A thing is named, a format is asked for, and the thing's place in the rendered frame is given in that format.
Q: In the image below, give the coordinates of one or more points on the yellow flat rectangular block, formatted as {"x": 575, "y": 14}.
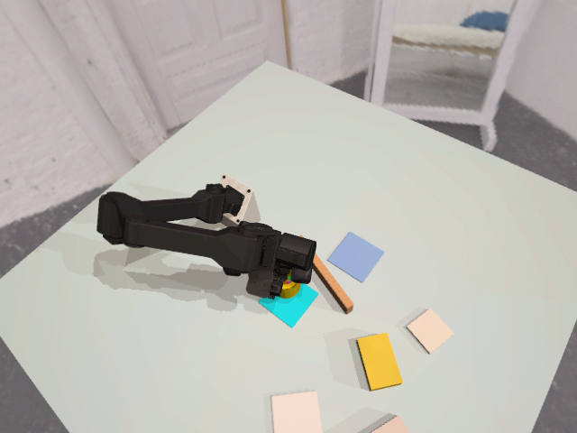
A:
{"x": 378, "y": 361}

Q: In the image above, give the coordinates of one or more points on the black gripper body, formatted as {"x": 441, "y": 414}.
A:
{"x": 297, "y": 275}

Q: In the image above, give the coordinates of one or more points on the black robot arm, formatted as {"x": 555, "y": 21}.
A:
{"x": 123, "y": 219}

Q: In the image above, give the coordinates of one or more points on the brown wooden bar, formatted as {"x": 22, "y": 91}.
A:
{"x": 332, "y": 285}

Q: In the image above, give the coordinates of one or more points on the yellow cup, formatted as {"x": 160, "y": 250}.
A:
{"x": 289, "y": 290}

